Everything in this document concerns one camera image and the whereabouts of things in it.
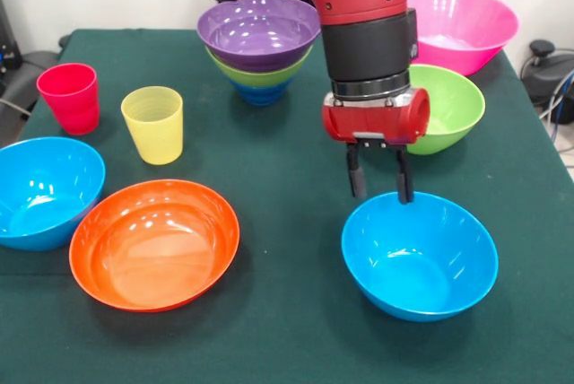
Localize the dark green tablecloth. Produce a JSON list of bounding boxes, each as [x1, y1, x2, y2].
[[0, 28, 574, 384]]

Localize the small dark blue bowl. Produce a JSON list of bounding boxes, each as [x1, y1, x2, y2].
[[228, 78, 292, 107]]

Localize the black equipment case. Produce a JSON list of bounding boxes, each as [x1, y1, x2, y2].
[[0, 0, 23, 84]]

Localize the purple plastic bowl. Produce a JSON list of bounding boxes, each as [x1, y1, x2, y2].
[[196, 0, 322, 74]]

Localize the large magenta plastic bowl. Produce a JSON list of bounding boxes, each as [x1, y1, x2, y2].
[[406, 0, 520, 77]]

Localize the tangle of floor cables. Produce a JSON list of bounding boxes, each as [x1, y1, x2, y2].
[[537, 67, 574, 170]]

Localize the yellow plastic cup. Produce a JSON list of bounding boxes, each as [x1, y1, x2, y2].
[[120, 85, 184, 166]]

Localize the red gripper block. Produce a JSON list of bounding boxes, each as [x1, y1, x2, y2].
[[321, 86, 431, 205]]

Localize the green plastic bowl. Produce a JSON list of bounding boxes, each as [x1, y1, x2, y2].
[[204, 45, 314, 89], [405, 64, 487, 156]]

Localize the red plastic cup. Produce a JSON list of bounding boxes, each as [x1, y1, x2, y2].
[[36, 63, 100, 136]]

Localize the orange plastic bowl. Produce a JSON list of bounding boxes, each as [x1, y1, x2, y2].
[[68, 179, 241, 313]]

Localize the light blue plastic bowl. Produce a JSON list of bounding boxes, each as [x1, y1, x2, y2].
[[341, 190, 500, 323], [0, 136, 107, 252]]

